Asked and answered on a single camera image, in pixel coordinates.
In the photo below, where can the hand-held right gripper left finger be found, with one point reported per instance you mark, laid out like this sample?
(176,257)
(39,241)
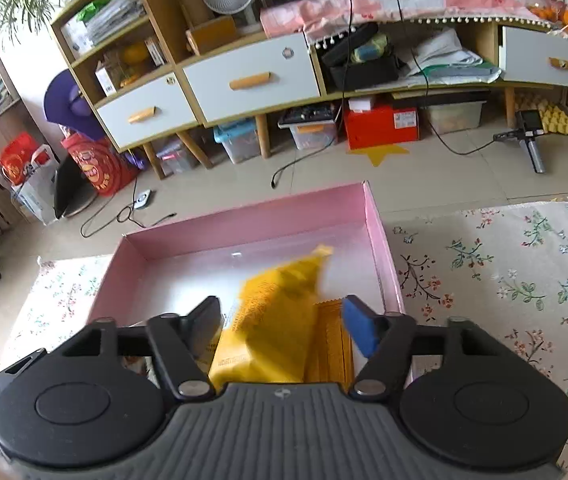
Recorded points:
(203,322)

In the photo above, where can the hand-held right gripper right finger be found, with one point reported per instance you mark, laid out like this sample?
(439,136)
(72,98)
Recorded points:
(361,327)

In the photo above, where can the pink cardboard box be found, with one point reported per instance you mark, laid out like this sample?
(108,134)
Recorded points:
(188,250)

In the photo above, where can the white floor device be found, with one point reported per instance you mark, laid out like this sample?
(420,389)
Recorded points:
(142,199)

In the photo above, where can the floral cloth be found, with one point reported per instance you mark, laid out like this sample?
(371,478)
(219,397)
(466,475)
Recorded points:
(504,280)

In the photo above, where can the yellow star floor sticker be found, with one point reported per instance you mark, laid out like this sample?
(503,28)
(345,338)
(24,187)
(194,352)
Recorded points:
(378,154)

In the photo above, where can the clear bin with blue lid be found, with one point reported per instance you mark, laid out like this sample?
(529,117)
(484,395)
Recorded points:
(236,140)

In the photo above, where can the red round-print bag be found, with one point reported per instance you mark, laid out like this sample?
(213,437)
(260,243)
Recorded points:
(101,165)

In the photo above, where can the black flat case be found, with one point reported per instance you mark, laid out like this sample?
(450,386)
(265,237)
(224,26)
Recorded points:
(68,185)

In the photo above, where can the clear storage bin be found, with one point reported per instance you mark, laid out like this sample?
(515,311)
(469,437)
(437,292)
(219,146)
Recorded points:
(456,112)
(314,132)

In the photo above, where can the white paper bag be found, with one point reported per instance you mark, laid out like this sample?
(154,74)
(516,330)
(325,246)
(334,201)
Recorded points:
(38,197)

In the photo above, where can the small white drawer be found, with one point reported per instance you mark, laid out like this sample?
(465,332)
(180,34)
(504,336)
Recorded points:
(163,105)

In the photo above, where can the wide white drawer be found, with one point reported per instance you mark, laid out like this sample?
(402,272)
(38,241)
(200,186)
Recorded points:
(213,95)

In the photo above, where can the red gift bag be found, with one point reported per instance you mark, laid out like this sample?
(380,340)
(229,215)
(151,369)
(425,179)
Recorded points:
(21,160)

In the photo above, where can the black storage bin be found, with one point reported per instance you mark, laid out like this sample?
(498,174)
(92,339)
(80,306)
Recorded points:
(364,75)

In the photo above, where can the white carton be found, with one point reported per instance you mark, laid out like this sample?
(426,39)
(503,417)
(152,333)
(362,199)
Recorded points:
(106,79)

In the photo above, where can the purple hat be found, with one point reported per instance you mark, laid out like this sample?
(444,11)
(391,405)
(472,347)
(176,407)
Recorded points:
(61,100)

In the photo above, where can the black handheld device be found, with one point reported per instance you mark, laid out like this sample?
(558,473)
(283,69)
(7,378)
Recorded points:
(531,125)

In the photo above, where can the yellow round object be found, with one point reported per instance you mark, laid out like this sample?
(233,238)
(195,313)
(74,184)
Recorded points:
(134,55)

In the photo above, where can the yellow and blue cloth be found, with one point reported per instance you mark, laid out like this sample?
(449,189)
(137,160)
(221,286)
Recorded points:
(371,47)

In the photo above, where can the yellow egg tray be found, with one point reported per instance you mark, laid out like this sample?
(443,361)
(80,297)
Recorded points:
(559,120)

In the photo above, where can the wooden box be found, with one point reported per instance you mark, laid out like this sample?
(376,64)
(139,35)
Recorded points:
(211,35)

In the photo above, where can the pile of white bags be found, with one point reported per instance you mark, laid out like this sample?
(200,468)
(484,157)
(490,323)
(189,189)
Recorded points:
(444,50)

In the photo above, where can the wooden cabinet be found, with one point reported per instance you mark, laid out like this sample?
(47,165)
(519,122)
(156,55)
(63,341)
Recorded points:
(161,5)

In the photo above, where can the stack of papers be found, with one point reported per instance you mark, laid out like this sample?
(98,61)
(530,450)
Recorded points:
(113,10)

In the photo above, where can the pink cloth with tassels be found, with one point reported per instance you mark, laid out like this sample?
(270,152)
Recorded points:
(414,2)

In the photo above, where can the glass jar of oranges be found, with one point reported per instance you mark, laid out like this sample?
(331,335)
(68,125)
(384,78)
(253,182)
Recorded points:
(544,10)

